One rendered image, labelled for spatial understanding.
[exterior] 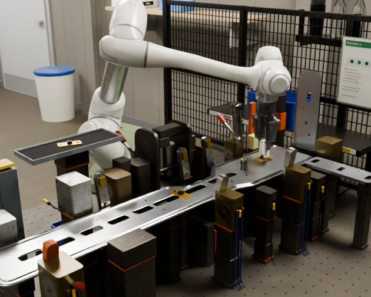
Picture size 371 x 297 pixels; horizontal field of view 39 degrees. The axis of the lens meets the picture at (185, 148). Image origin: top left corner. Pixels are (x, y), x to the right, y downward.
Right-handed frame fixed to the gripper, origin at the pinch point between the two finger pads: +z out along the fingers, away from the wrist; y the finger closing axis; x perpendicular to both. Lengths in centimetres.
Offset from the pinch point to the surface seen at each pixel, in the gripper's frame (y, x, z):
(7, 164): -31, -94, -11
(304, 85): -0.7, 26.7, -21.9
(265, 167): 4.7, -4.5, 5.4
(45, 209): -79, -59, 35
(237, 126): -13.7, -1.5, -6.6
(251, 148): -11.9, 6.2, 4.5
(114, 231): 5, -79, 5
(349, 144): 17.7, 36.2, 2.5
